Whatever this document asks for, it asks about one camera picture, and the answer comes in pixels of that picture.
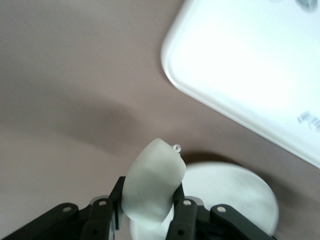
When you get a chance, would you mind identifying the white steamed bun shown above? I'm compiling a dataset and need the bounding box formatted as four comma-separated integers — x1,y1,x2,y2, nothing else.
121,138,186,223

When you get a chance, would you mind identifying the cream tray with bear print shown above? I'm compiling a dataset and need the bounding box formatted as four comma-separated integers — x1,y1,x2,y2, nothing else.
160,0,320,170

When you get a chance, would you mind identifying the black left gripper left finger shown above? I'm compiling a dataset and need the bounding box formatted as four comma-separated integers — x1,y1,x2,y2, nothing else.
0,176,126,240

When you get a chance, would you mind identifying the round white plate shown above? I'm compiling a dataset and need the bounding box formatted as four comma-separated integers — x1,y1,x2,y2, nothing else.
129,162,280,240

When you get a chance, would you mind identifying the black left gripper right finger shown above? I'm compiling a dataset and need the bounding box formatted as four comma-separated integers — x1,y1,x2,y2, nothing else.
166,184,277,240

